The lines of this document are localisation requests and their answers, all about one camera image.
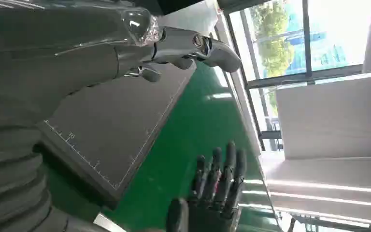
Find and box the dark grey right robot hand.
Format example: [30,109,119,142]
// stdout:
[166,141,247,232]

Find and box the grey cutting mat with ruler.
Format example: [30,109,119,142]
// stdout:
[35,61,198,209]

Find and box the white partition panel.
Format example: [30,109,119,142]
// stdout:
[275,70,371,161]

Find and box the dark framed window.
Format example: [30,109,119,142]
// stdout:
[219,0,371,152]

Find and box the ribbed grey left arm sleeve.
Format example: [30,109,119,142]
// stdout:
[0,123,127,232]

